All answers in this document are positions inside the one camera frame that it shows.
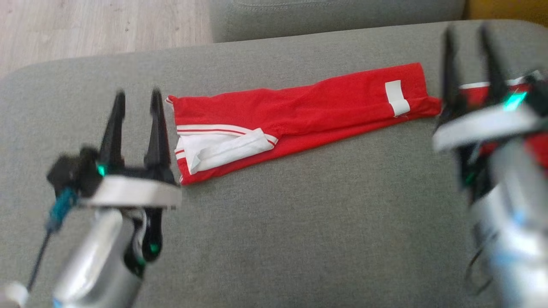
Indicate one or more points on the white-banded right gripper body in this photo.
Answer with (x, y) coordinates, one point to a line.
(483, 126)

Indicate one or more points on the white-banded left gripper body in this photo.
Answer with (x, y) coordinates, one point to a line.
(137, 192)

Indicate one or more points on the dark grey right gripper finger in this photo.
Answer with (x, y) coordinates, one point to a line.
(451, 81)
(496, 77)

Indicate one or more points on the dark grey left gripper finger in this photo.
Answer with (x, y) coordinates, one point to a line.
(157, 137)
(112, 137)

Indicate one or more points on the red basketball jersey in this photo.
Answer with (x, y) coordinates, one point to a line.
(321, 107)

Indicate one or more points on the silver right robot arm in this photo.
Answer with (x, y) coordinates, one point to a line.
(513, 222)

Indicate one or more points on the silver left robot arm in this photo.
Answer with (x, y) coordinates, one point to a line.
(94, 265)

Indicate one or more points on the red basketball shorts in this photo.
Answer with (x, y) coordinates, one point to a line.
(475, 94)

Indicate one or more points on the large yellow sofa back cushion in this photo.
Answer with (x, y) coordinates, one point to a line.
(509, 10)

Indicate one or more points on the grey sofa back cushion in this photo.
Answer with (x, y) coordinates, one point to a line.
(334, 19)

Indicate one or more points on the large grey sofa ottoman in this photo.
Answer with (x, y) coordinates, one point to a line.
(299, 235)

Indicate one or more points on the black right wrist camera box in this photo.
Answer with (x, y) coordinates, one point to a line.
(537, 92)

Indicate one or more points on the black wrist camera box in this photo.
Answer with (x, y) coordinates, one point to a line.
(75, 171)
(537, 92)

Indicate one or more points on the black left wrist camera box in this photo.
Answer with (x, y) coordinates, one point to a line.
(75, 171)

